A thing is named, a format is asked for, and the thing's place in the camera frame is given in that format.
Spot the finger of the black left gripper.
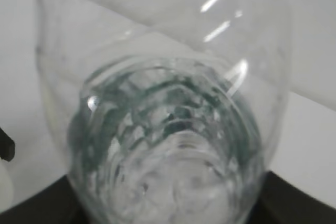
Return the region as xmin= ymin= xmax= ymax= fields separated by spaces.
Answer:
xmin=0 ymin=129 xmax=15 ymax=162

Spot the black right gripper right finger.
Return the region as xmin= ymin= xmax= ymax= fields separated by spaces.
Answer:
xmin=248 ymin=172 xmax=335 ymax=224

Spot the clear water bottle green label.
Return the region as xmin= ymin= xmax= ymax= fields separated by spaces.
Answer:
xmin=36 ymin=0 xmax=291 ymax=223

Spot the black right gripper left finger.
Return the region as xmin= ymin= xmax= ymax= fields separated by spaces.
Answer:
xmin=1 ymin=176 xmax=87 ymax=224

